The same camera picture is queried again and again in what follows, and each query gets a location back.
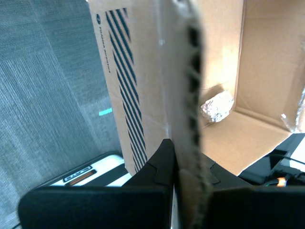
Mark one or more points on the white black mobile robot base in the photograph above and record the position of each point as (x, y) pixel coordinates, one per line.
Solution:
(107, 164)

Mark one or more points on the green floor tape strip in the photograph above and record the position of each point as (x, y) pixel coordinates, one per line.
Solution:
(105, 111)

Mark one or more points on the speckled pinkish granite rock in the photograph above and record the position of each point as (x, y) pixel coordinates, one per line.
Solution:
(218, 107)

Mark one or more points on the cardboard box black stripes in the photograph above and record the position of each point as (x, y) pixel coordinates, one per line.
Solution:
(152, 83)

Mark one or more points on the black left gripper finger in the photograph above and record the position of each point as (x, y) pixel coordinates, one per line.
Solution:
(257, 210)
(95, 207)

